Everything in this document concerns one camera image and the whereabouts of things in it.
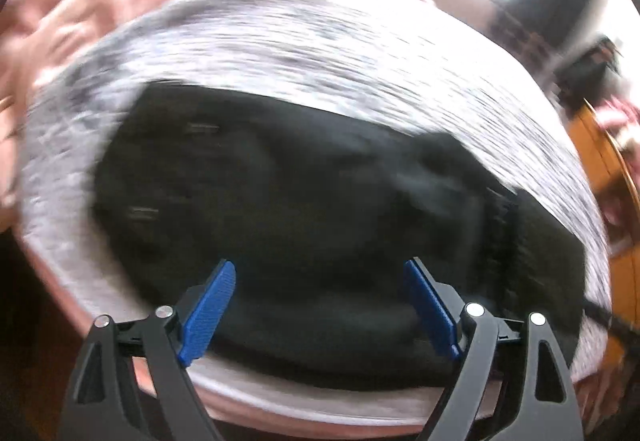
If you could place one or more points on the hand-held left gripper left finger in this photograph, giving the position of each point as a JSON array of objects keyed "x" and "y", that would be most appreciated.
[{"x": 210, "y": 311}]

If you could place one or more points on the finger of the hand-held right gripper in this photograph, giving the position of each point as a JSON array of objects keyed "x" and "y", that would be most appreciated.
[{"x": 600, "y": 313}]

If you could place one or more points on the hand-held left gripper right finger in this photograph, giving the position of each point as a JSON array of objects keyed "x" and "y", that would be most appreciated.
[{"x": 430, "y": 311}]

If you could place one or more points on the person's right hand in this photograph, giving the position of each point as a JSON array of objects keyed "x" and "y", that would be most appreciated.
[{"x": 602, "y": 391}]

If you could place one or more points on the orange wooden cabinet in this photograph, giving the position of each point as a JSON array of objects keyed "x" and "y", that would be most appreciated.
[{"x": 617, "y": 201}]

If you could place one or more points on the white bed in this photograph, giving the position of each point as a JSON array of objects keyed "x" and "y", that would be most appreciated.
[{"x": 350, "y": 408}]

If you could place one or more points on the pile of pink clothes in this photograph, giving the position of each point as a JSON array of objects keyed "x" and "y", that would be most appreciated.
[{"x": 622, "y": 116}]

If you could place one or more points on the coat rack with dark coats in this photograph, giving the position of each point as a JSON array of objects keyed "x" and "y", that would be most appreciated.
[{"x": 587, "y": 68}]

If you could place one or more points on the grey quilted blanket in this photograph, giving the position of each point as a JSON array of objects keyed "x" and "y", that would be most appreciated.
[{"x": 320, "y": 51}]

